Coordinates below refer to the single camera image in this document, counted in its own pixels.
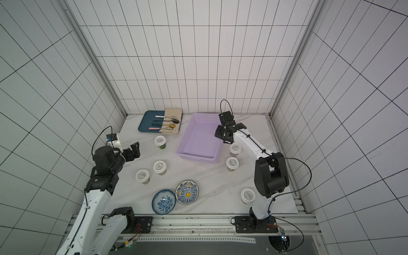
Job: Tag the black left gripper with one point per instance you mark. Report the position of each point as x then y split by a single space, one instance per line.
136 151

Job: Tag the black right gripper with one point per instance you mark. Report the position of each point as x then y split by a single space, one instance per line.
225 129

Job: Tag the green yogurt cup white lid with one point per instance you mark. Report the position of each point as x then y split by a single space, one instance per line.
160 142

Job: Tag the purple perforated plastic basket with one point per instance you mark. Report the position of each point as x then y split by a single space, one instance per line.
199 142

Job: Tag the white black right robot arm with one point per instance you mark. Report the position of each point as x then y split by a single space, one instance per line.
271 174

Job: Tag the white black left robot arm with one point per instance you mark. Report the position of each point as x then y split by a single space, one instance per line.
109 161

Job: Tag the dark teal plastic tray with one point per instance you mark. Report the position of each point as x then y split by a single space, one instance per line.
147 121

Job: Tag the beige folded cloth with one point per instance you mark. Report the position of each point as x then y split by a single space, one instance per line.
173 112

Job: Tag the black spoon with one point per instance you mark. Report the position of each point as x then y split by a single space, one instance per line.
175 121

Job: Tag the blue patterned bowl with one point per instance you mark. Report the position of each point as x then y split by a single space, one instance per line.
163 202

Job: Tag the yellow blue patterned plate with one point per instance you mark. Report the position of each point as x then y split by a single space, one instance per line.
187 192

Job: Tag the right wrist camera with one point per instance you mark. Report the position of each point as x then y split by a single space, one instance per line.
226 119

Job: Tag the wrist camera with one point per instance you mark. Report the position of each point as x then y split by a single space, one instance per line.
226 119
113 140

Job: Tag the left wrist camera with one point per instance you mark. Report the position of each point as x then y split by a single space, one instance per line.
113 140

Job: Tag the green handled gold spoon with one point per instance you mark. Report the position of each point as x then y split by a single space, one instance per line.
172 125

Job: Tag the white handled spoon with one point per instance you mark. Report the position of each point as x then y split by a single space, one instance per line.
166 117

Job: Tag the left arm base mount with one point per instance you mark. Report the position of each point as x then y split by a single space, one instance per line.
140 224

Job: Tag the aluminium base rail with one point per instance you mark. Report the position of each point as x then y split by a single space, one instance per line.
172 227

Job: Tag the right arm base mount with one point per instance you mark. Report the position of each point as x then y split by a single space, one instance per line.
250 225

